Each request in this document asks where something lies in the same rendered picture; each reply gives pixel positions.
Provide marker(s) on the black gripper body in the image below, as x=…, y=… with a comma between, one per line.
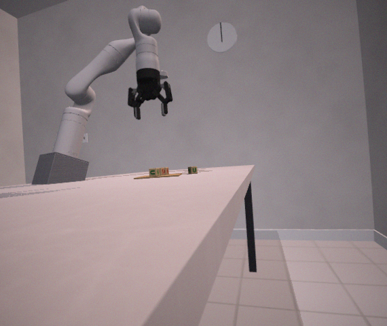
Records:
x=145, y=78

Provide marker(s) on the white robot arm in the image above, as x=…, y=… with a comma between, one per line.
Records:
x=142, y=23

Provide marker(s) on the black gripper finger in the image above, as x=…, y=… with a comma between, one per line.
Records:
x=165, y=101
x=135, y=103

